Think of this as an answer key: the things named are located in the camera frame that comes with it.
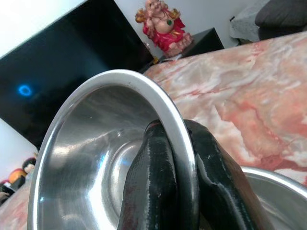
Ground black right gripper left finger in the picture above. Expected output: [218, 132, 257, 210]
[119, 119, 178, 230]

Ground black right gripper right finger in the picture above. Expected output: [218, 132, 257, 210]
[184, 119, 274, 230]

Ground stainless steel bowl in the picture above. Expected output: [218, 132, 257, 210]
[27, 69, 200, 230]
[240, 166, 307, 230]

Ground black flat screen television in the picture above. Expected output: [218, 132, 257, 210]
[0, 0, 154, 150]

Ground small doll figurine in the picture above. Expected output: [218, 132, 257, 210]
[0, 153, 39, 204]

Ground red laughing Buddha statue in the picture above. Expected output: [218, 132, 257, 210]
[134, 0, 194, 58]

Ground grey sofa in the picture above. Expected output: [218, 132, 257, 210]
[229, 0, 307, 46]

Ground grey sofa cushion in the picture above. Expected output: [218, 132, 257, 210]
[254, 0, 307, 28]

